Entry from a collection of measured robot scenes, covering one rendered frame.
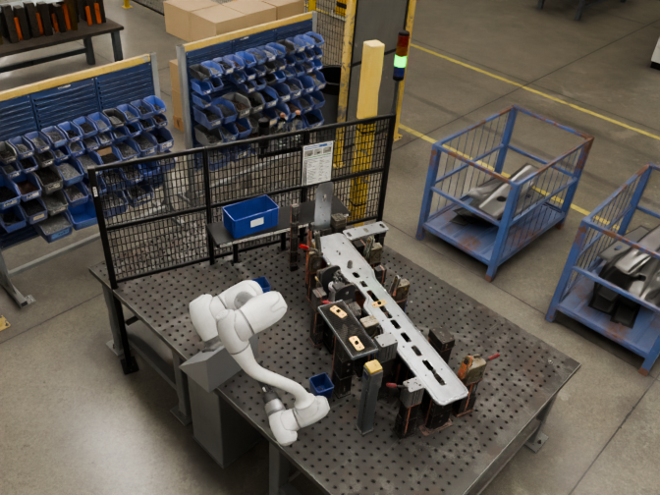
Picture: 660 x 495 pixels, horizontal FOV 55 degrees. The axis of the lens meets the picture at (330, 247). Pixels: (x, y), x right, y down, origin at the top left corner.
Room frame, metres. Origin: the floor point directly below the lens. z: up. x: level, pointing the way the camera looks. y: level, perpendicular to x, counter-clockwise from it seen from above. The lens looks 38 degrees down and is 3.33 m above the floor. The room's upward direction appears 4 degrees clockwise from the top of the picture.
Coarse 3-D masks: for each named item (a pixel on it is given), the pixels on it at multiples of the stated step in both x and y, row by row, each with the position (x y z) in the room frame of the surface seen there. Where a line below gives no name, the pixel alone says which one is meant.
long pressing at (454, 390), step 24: (312, 240) 3.07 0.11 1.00; (336, 240) 3.09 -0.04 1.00; (336, 264) 2.85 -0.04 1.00; (360, 264) 2.87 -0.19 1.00; (360, 288) 2.66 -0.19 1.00; (408, 336) 2.32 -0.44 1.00; (408, 360) 2.14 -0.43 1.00; (432, 360) 2.16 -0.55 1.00; (432, 384) 2.01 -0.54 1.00; (456, 384) 2.02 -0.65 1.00
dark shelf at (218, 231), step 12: (300, 204) 3.40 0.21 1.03; (312, 204) 3.41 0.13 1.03; (336, 204) 3.43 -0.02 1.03; (288, 216) 3.26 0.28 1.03; (300, 216) 3.27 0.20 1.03; (312, 216) 3.28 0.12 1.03; (216, 228) 3.07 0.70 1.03; (276, 228) 3.12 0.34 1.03; (288, 228) 3.14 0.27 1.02; (216, 240) 2.96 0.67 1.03; (228, 240) 2.97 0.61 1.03; (240, 240) 2.98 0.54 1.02
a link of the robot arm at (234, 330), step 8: (224, 312) 1.96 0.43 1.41; (232, 312) 1.96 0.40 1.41; (240, 312) 1.98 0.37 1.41; (216, 320) 1.94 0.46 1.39; (224, 320) 1.92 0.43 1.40; (232, 320) 1.93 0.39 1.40; (240, 320) 1.94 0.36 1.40; (224, 328) 1.90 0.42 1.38; (232, 328) 1.91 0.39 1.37; (240, 328) 1.92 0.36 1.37; (248, 328) 1.93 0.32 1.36; (224, 336) 1.89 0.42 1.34; (232, 336) 1.89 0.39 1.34; (240, 336) 1.90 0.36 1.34; (248, 336) 1.92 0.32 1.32; (224, 344) 1.89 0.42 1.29; (232, 344) 1.88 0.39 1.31; (240, 344) 1.89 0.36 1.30; (232, 352) 1.88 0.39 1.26
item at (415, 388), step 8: (408, 384) 1.94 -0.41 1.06; (416, 384) 1.95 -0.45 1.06; (408, 392) 1.91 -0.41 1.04; (416, 392) 1.93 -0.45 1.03; (408, 400) 1.90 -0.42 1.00; (416, 400) 1.93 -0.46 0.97; (400, 408) 1.95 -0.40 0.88; (408, 408) 1.90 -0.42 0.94; (416, 408) 1.94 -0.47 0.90; (400, 416) 1.94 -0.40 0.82; (408, 416) 1.92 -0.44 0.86; (400, 424) 1.92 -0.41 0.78; (408, 424) 1.92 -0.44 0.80; (400, 432) 1.91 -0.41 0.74; (408, 432) 1.92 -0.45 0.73
